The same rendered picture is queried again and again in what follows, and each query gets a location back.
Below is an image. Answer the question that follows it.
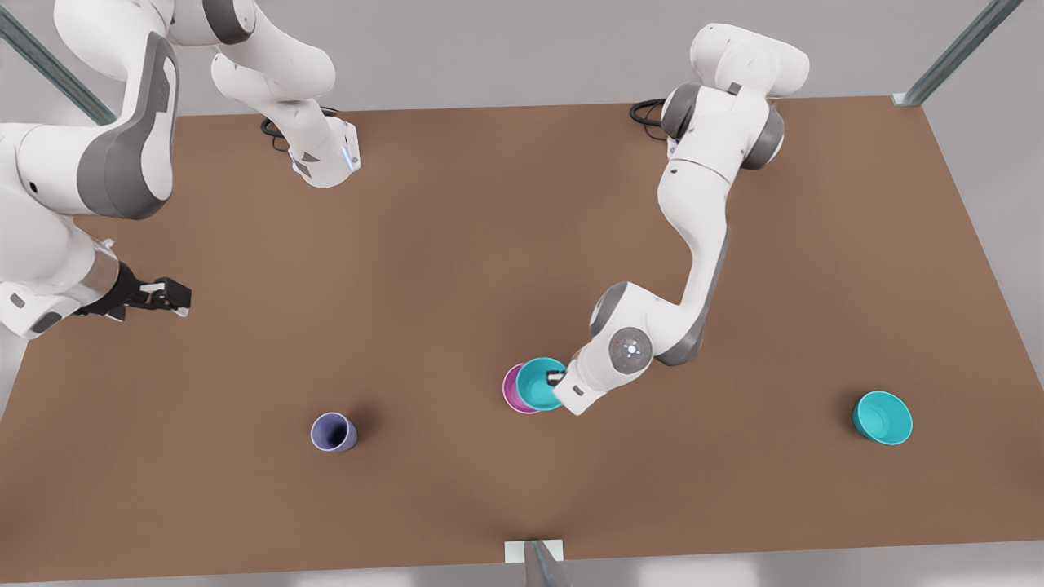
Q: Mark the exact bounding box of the silver frame post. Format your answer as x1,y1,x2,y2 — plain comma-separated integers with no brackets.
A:
505,538,566,587
0,7,117,127
891,0,1025,108

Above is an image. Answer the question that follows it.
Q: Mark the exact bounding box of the teal bowl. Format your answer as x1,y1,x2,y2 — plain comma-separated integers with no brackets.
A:
852,391,914,447
516,357,569,412

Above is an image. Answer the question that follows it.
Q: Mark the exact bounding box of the purple cup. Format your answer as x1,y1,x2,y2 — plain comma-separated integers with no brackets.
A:
311,412,360,454

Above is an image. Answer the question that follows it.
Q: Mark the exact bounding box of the black cable loop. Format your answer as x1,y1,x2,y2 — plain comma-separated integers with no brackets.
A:
629,98,671,143
260,106,341,154

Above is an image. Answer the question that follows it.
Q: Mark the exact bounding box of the pink bowl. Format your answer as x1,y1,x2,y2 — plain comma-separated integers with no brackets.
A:
502,363,542,416

